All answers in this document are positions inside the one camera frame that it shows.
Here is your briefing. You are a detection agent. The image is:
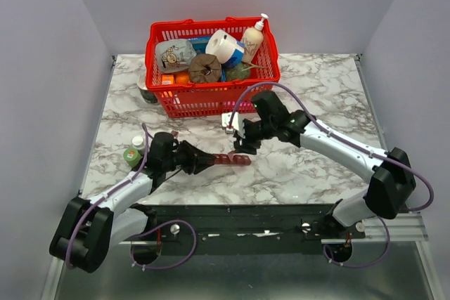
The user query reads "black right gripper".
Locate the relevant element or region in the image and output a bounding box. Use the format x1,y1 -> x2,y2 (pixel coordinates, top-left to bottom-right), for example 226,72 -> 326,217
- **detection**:
233,119 -> 275,157

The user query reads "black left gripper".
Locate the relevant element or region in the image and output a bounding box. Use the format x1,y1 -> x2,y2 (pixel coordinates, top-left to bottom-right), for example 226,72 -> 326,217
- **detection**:
163,140 -> 217,175

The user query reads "brown weekly pill organizer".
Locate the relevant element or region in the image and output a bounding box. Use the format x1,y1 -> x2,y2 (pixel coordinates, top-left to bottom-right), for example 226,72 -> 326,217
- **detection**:
214,152 -> 252,167

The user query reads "green pill bottle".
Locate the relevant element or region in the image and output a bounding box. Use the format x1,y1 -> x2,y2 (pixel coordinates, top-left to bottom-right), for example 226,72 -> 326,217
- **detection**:
123,148 -> 143,168

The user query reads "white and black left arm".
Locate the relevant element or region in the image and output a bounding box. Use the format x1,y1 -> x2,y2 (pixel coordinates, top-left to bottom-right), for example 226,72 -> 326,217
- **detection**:
49,132 -> 219,273

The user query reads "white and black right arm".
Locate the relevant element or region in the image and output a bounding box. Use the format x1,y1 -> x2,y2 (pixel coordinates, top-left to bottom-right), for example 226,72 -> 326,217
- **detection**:
222,91 -> 416,238

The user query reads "small white-capped bottle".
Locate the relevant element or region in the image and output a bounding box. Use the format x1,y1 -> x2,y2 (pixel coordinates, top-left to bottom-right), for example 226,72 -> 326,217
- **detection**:
131,135 -> 146,154

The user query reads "green round vegetable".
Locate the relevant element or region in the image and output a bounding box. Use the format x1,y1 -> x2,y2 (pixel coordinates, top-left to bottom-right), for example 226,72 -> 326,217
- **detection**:
225,63 -> 251,81

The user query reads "white dark cup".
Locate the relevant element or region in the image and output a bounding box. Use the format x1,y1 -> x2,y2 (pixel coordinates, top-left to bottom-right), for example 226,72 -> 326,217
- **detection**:
136,74 -> 158,104

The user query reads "orange fruit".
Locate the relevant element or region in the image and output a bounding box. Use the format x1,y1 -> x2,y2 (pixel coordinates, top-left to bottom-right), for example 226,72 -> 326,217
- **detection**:
174,71 -> 190,85

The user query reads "small orange box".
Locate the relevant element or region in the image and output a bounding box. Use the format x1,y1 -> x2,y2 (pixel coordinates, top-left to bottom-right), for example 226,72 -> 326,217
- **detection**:
161,74 -> 176,86

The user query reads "brown round paper package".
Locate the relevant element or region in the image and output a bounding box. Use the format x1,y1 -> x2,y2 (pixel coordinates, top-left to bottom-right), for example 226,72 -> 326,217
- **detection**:
188,54 -> 221,84

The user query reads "red plastic shopping basket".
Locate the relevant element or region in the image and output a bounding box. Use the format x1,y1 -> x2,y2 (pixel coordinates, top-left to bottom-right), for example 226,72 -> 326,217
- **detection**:
145,17 -> 281,118

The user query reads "white toilet paper roll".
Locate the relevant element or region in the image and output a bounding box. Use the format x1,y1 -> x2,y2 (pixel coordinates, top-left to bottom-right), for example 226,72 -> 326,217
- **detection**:
205,30 -> 245,68

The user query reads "grey cartoon snack bag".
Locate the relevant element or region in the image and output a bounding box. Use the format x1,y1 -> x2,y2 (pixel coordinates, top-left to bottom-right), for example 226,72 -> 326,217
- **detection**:
155,39 -> 197,73

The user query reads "white pump lotion bottle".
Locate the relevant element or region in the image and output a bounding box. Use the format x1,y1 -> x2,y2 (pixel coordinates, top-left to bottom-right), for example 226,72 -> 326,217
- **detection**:
241,13 -> 269,64

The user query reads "blue package in basket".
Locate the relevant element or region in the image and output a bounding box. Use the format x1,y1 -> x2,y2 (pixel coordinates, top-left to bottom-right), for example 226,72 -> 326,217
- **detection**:
188,36 -> 211,54

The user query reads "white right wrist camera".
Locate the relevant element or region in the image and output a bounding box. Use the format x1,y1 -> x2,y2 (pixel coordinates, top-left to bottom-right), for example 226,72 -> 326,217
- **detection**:
221,112 -> 245,138

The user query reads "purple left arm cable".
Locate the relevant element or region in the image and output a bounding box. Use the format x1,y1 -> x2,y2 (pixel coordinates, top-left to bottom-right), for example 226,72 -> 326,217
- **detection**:
63,123 -> 197,271

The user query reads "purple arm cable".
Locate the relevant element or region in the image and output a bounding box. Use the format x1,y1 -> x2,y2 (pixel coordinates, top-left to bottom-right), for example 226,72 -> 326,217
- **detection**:
63,123 -> 197,271
228,81 -> 435,269

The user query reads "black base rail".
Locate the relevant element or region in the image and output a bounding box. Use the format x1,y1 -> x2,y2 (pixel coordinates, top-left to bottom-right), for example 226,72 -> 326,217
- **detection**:
132,204 -> 365,258

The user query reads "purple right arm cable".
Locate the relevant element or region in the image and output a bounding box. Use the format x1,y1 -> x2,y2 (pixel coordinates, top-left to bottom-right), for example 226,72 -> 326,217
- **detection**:
228,81 -> 435,269

